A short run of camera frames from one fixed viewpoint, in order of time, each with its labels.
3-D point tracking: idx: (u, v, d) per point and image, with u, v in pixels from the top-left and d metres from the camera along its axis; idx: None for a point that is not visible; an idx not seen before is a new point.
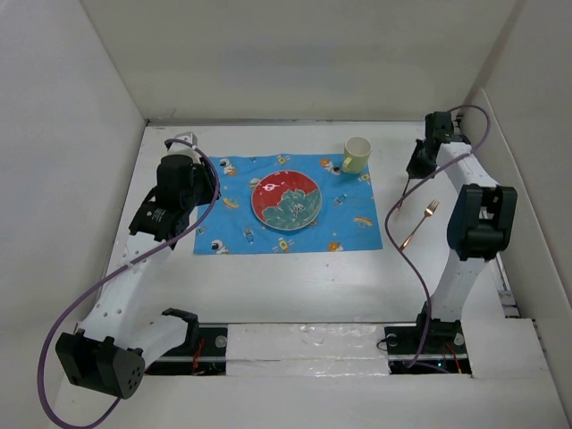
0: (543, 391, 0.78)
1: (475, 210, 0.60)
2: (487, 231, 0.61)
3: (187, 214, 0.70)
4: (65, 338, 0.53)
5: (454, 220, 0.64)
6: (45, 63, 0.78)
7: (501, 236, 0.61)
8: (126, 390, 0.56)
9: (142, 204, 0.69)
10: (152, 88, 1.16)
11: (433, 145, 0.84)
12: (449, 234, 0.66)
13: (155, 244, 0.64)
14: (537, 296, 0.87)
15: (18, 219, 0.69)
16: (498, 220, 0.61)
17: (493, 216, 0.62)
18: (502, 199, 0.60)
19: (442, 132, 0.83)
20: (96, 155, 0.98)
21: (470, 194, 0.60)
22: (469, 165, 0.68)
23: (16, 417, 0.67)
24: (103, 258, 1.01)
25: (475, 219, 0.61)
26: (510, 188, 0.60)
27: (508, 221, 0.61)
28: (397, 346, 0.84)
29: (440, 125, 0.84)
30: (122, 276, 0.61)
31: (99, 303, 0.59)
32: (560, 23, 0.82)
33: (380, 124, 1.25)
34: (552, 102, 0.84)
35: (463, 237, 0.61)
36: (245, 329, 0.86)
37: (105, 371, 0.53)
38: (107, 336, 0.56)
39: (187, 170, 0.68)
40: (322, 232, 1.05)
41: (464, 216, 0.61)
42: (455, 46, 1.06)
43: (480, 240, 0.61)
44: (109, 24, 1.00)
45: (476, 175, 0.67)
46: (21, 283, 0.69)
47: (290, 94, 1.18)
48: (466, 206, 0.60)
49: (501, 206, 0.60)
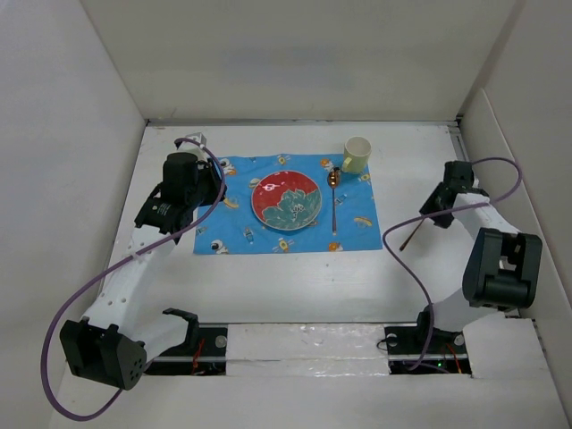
0: (544, 391, 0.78)
1: (495, 257, 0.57)
2: (509, 282, 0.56)
3: (190, 210, 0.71)
4: (69, 326, 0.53)
5: (472, 266, 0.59)
6: (46, 63, 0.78)
7: (526, 289, 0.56)
8: (128, 381, 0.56)
9: (148, 197, 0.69)
10: (153, 88, 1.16)
11: (449, 195, 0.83)
12: (464, 282, 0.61)
13: (160, 237, 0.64)
14: (538, 296, 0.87)
15: (18, 217, 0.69)
16: (522, 271, 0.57)
17: (517, 265, 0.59)
18: (526, 248, 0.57)
19: (460, 184, 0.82)
20: (96, 154, 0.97)
21: (492, 239, 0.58)
22: (488, 213, 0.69)
23: (16, 416, 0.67)
24: (103, 258, 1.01)
25: (496, 266, 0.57)
26: (535, 238, 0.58)
27: (534, 274, 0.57)
28: (397, 346, 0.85)
29: (458, 175, 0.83)
30: (128, 267, 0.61)
31: (104, 292, 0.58)
32: (560, 24, 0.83)
33: (380, 124, 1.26)
34: (553, 103, 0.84)
35: (481, 286, 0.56)
36: (245, 329, 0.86)
37: (108, 358, 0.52)
38: (112, 323, 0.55)
39: (191, 166, 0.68)
40: (322, 231, 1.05)
41: (483, 264, 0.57)
42: (455, 46, 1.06)
43: (502, 291, 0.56)
44: (109, 23, 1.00)
45: (495, 221, 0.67)
46: (21, 282, 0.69)
47: (290, 95, 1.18)
48: (485, 254, 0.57)
49: (525, 256, 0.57)
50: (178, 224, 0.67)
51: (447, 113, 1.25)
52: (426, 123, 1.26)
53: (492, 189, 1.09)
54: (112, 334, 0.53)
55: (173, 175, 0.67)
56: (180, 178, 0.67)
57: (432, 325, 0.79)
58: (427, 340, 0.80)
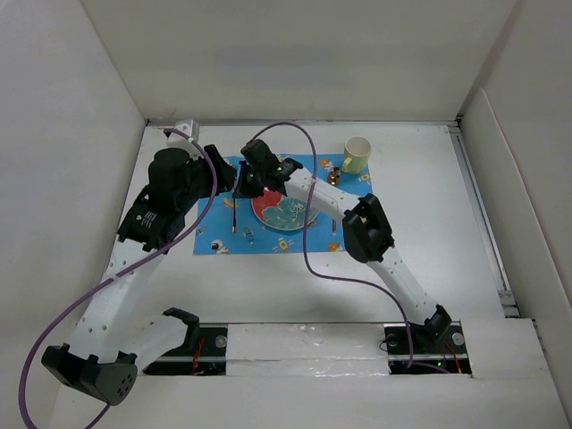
0: (543, 392, 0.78)
1: (362, 230, 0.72)
2: (378, 233, 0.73)
3: (181, 215, 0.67)
4: (52, 353, 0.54)
5: (351, 242, 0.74)
6: (45, 63, 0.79)
7: (385, 229, 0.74)
8: (116, 397, 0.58)
9: (134, 204, 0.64)
10: (152, 87, 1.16)
11: (274, 180, 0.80)
12: (352, 252, 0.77)
13: (145, 254, 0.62)
14: (538, 297, 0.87)
15: (17, 218, 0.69)
16: (377, 222, 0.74)
17: (371, 220, 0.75)
18: (372, 207, 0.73)
19: (271, 164, 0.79)
20: (96, 154, 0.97)
21: (354, 222, 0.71)
22: (323, 191, 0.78)
23: (16, 416, 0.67)
24: (103, 258, 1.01)
25: (367, 234, 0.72)
26: (370, 196, 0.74)
27: (384, 217, 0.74)
28: (396, 346, 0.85)
29: (264, 157, 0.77)
30: (109, 290, 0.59)
31: (85, 316, 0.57)
32: (560, 24, 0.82)
33: (380, 124, 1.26)
34: (554, 102, 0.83)
35: (367, 251, 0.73)
36: (245, 329, 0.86)
37: (91, 389, 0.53)
38: (91, 355, 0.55)
39: (180, 169, 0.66)
40: (322, 231, 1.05)
41: (360, 240, 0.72)
42: (455, 46, 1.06)
43: (378, 243, 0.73)
44: (109, 24, 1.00)
45: (338, 197, 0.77)
46: (20, 284, 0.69)
47: (289, 95, 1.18)
48: (357, 233, 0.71)
49: (373, 210, 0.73)
50: (164, 234, 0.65)
51: (447, 113, 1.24)
52: (426, 123, 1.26)
53: (491, 188, 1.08)
54: (90, 367, 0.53)
55: (161, 180, 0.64)
56: (167, 182, 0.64)
57: (405, 319, 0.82)
58: (410, 340, 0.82)
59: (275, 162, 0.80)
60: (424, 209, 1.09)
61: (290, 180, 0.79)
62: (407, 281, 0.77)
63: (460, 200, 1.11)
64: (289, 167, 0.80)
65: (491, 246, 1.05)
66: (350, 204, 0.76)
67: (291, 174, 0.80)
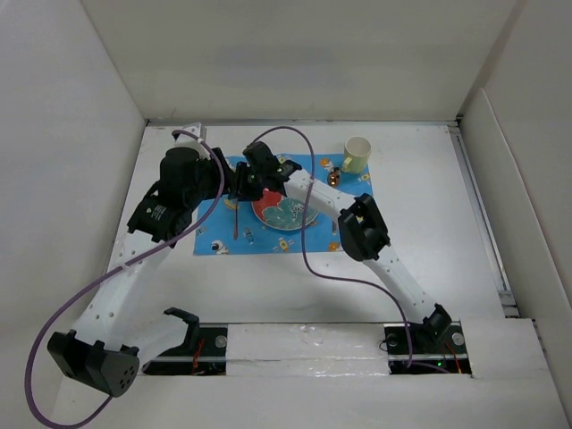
0: (543, 392, 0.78)
1: (357, 228, 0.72)
2: (374, 232, 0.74)
3: (189, 212, 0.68)
4: (58, 337, 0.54)
5: (348, 241, 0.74)
6: (45, 63, 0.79)
7: (381, 228, 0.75)
8: (118, 389, 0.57)
9: (144, 197, 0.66)
10: (153, 87, 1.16)
11: (275, 181, 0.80)
12: (349, 251, 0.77)
13: (153, 245, 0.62)
14: (538, 296, 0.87)
15: (18, 218, 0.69)
16: (373, 221, 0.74)
17: (366, 220, 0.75)
18: (367, 206, 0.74)
19: (271, 165, 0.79)
20: (96, 155, 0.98)
21: (349, 220, 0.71)
22: (321, 191, 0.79)
23: (16, 416, 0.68)
24: (103, 258, 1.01)
25: (362, 232, 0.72)
26: (365, 196, 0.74)
27: (380, 216, 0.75)
28: (397, 346, 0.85)
29: (264, 159, 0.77)
30: (117, 279, 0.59)
31: (92, 304, 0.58)
32: (560, 24, 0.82)
33: (380, 124, 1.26)
34: (554, 102, 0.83)
35: (362, 250, 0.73)
36: (245, 329, 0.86)
37: (96, 375, 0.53)
38: (97, 340, 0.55)
39: (189, 166, 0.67)
40: (322, 231, 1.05)
41: (355, 239, 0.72)
42: (456, 46, 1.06)
43: (374, 242, 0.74)
44: (109, 24, 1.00)
45: (334, 197, 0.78)
46: (20, 284, 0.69)
47: (289, 94, 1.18)
48: (352, 231, 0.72)
49: (369, 210, 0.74)
50: (173, 230, 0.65)
51: (448, 113, 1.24)
52: (426, 122, 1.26)
53: (491, 188, 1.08)
54: (97, 352, 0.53)
55: (172, 174, 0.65)
56: (178, 177, 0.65)
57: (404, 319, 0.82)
58: (409, 341, 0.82)
59: (275, 164, 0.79)
60: (424, 209, 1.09)
61: (290, 180, 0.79)
62: (404, 279, 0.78)
63: (460, 199, 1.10)
64: (289, 168, 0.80)
65: (491, 246, 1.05)
66: (347, 203, 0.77)
67: (290, 175, 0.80)
